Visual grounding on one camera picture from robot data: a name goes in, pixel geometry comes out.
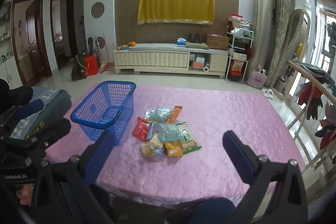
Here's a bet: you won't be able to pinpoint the brown wooden door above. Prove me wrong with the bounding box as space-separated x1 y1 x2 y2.
12 0 51 85

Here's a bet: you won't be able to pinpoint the green folded mat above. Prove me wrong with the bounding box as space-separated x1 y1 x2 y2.
186 42 210 50

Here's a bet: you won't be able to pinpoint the orange yellow packet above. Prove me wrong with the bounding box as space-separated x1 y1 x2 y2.
164 140 183 157

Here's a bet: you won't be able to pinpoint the white green packet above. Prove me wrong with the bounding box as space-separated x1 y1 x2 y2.
178 122 197 148

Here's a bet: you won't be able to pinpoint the yellow cloth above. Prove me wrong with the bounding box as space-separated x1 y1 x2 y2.
138 0 216 26

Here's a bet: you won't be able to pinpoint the patterned curtain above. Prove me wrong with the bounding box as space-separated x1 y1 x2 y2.
268 0 292 88

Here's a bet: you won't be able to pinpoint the red paper bag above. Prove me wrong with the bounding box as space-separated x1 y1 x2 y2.
84 53 98 76

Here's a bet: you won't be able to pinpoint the arched standing mirror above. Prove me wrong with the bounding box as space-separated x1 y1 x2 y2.
273 9 311 101

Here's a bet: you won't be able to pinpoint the red foil packet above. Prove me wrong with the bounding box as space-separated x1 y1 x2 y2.
133 117 151 141

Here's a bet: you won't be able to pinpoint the blue plastic basket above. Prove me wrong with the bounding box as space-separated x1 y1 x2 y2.
70 80 137 146

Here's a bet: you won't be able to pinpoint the wooden drying rack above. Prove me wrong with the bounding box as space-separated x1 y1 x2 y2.
286 60 336 169

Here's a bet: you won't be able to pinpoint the black bag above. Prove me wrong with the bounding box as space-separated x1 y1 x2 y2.
71 52 88 82

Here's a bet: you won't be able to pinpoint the silver mop pole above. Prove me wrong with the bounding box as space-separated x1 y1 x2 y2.
94 33 101 56

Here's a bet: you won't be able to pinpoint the white wall cabinet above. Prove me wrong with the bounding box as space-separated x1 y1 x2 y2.
0 4 16 88

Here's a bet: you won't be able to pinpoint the brown doorway frame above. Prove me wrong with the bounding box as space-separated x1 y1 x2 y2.
50 0 79 69

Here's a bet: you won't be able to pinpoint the large brown wall disc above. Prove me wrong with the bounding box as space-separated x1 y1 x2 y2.
91 2 105 19

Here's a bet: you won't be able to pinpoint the bun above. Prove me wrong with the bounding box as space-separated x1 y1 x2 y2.
141 141 166 160

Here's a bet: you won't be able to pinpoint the silver standing air conditioner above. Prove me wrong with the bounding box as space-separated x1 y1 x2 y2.
248 0 275 77

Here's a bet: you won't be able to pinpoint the broom with dustpan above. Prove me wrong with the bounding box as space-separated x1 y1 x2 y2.
98 33 113 73

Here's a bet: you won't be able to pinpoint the cardboard box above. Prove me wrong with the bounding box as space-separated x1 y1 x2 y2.
205 34 230 51

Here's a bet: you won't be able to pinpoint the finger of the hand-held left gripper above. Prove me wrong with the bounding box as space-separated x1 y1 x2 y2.
0 100 44 126
0 118 72 170

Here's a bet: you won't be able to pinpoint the white TV cabinet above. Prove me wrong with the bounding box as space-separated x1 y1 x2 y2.
113 43 229 76

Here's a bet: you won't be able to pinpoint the dark cloth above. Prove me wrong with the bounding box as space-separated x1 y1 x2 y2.
301 63 332 77

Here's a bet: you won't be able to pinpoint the red hanging clothes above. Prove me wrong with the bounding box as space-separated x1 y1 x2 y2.
298 82 323 121

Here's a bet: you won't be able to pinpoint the silver blue candy bag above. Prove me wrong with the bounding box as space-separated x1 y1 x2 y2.
145 106 174 122
155 123 181 142

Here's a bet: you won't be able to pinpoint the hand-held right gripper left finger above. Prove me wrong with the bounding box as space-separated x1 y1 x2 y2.
31 130 116 224

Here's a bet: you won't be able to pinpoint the white shelf rack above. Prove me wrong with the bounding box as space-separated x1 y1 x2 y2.
226 26 255 82

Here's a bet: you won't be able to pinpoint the printed food box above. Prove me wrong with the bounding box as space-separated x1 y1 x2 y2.
232 60 246 72

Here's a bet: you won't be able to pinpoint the pink bag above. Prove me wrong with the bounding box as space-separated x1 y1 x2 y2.
247 68 268 88

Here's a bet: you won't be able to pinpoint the person's dark blue trousers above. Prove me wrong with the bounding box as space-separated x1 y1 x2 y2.
184 198 237 224

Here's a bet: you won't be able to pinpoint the orange bar wrapper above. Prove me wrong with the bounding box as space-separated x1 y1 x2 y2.
167 105 183 124

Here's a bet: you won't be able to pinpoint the person's left hand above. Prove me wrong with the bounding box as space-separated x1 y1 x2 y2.
16 184 35 205

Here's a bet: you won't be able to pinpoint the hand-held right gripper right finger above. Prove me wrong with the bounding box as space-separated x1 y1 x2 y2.
222 130 309 224

